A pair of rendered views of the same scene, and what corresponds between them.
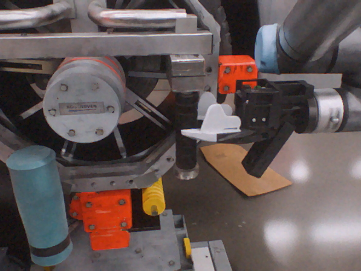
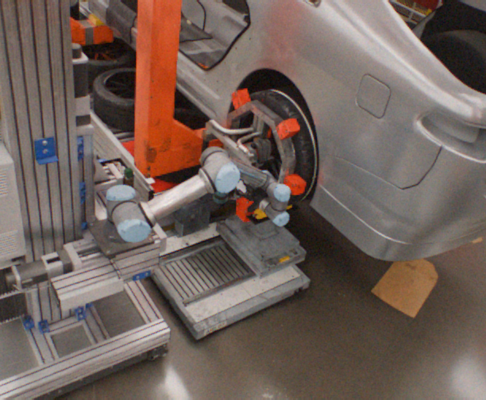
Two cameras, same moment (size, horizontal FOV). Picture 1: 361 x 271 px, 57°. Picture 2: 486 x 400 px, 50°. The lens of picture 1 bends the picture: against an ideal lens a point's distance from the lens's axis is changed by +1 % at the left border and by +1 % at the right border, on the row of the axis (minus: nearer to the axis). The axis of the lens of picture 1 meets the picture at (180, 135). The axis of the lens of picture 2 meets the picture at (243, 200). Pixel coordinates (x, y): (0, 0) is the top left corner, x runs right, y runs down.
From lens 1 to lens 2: 2.39 m
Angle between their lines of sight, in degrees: 48
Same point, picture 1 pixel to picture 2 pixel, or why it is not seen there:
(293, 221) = (368, 322)
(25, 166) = not seen: hidden behind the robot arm
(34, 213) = not seen: hidden behind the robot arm
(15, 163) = not seen: hidden behind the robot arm
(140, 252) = (260, 238)
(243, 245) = (323, 298)
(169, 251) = (269, 249)
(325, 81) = (336, 218)
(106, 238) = (240, 212)
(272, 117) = (250, 194)
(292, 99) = (258, 194)
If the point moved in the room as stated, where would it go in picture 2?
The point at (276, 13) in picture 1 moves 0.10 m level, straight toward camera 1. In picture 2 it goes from (323, 174) to (304, 174)
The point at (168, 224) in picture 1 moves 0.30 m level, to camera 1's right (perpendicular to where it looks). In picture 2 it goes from (287, 244) to (314, 276)
